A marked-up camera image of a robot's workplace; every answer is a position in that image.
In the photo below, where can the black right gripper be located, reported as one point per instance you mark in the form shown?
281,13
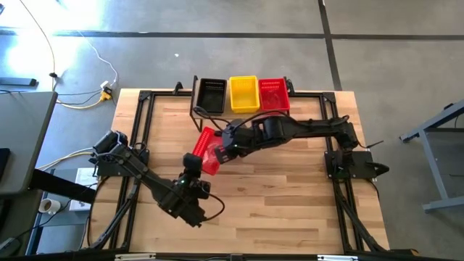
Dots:
241,143

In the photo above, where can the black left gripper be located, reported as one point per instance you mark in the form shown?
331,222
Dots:
194,188

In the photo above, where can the red plastic basket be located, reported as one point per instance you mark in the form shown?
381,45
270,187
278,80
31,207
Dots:
204,145
273,96

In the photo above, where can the black plastic basket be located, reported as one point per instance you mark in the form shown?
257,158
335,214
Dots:
212,99

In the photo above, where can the yellow plastic basket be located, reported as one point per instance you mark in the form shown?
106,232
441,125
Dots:
244,94

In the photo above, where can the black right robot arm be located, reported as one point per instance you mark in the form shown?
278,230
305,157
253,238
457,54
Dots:
311,128

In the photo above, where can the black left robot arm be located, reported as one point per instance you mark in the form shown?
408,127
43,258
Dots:
145,174

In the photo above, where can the wooden shelf with black legs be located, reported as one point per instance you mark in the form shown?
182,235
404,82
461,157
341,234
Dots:
239,115

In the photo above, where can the white box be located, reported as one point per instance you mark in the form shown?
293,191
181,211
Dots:
85,177

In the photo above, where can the yellow plug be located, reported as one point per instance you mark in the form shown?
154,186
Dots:
106,96

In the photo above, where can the black desk crossbar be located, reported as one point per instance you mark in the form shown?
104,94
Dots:
61,186

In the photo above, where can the white power adapter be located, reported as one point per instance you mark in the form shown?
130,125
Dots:
106,84

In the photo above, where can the white cup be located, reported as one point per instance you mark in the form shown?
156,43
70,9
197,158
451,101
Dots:
49,206

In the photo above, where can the grey desk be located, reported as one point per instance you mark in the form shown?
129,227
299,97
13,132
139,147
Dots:
21,137

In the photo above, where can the dark flat bar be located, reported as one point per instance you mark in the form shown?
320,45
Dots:
18,82

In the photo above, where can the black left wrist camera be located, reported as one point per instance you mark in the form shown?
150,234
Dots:
192,165

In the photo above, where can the silver metal bracket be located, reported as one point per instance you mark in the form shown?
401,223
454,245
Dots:
134,257
337,257

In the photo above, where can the black metal table frame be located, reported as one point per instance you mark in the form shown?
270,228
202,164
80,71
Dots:
308,94

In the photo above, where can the grey metal table frame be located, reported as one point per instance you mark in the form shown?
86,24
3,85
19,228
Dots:
446,203

